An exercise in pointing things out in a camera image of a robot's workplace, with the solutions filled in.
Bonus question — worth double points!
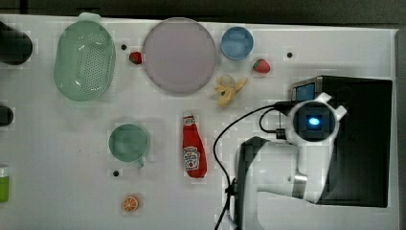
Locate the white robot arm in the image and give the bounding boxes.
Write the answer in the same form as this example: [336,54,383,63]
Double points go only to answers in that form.
[234,93,347,230]

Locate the black toaster oven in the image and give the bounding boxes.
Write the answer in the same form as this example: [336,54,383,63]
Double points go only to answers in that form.
[289,75,394,209]

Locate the toy banana peel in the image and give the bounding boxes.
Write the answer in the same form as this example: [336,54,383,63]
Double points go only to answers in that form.
[214,74,248,106]

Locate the red ketchup bottle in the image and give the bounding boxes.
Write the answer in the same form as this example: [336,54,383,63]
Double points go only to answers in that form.
[182,111,207,178]

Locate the lilac round plate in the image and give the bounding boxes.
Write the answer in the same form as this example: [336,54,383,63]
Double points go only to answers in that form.
[143,17,216,94]

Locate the large toy strawberry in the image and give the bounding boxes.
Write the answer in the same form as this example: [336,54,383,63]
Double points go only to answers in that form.
[253,58,271,74]

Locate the blue bowl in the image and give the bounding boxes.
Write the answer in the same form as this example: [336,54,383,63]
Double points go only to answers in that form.
[220,27,254,60]

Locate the green mug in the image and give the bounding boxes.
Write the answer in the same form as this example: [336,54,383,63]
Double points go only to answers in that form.
[108,124,150,169]

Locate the small toy strawberry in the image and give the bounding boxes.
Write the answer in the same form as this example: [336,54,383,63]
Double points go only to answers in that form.
[129,52,143,64]

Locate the orange slice toy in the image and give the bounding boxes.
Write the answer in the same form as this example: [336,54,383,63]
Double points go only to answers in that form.
[121,195,139,213]

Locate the green plastic colander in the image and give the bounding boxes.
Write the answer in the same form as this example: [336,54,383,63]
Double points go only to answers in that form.
[54,12,116,102]

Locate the small black cylinder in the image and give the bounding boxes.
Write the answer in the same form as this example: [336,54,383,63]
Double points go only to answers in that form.
[0,106,13,127]

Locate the large black cylinder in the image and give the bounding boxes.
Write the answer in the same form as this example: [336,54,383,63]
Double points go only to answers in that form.
[0,22,33,65]

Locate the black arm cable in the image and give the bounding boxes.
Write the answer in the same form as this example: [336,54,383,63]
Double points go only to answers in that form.
[212,103,288,230]

